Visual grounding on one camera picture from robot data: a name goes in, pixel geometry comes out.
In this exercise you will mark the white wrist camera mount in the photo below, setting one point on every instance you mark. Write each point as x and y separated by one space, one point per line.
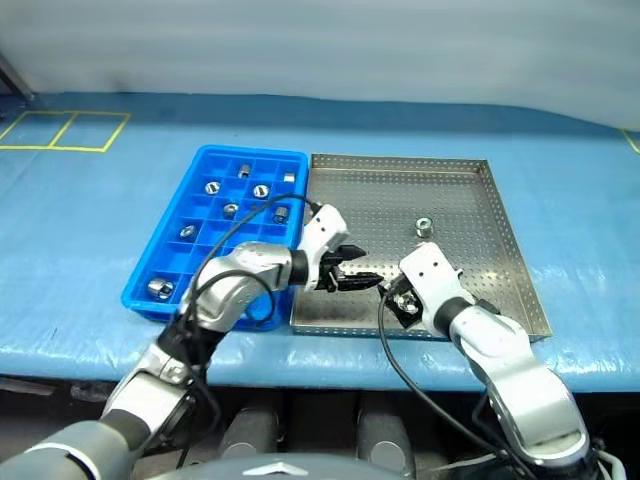
325 230
430 270

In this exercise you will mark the grey robot torso cover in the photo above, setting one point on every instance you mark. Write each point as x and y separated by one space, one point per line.
280 470

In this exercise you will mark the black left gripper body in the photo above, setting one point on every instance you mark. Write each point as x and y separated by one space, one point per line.
329 272

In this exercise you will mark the blue plastic compartment tray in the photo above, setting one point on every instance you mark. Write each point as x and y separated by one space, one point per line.
220 165

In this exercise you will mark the blue plastic table cover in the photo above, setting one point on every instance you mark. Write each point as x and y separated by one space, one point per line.
75 250

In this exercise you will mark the dark rounded shape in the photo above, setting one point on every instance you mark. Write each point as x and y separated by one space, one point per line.
250 432
385 435

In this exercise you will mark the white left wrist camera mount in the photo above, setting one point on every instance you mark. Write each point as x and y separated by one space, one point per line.
325 230

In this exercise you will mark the yellow tape corner mark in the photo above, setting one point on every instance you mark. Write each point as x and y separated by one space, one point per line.
632 141

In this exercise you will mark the perforated steel tray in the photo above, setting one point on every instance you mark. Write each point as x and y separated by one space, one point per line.
450 200

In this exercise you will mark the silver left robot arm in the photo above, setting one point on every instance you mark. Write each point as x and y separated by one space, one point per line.
250 265

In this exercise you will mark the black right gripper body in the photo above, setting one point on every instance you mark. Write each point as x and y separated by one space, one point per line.
418 321

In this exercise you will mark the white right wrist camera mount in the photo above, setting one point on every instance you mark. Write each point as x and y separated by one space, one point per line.
430 270

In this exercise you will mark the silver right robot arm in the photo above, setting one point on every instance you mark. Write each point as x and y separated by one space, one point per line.
525 380

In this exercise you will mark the grey metal frame bar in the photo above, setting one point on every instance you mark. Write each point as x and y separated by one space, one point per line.
17 80

